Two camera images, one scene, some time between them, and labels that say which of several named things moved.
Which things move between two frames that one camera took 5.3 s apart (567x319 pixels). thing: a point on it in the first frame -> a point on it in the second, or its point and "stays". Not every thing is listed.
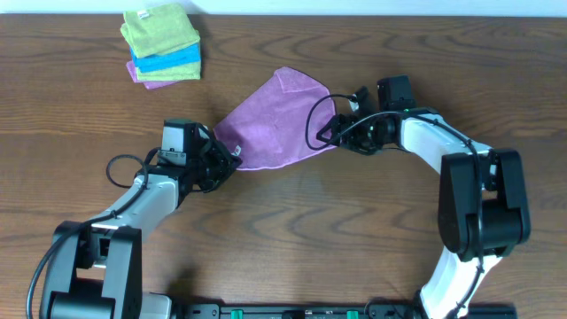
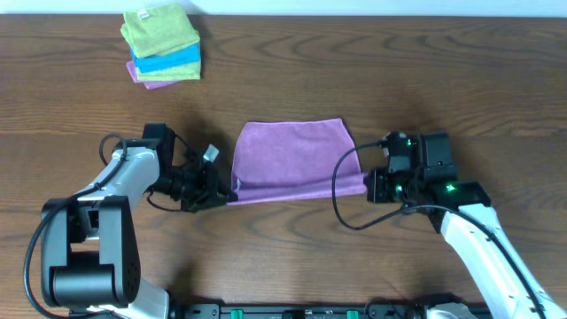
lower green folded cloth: (188, 72) stays
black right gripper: (349, 139) -> (377, 187)
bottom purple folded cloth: (149, 84) stays
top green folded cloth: (157, 28) stays
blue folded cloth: (184, 56) stays
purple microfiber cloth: (278, 120) -> (293, 159)
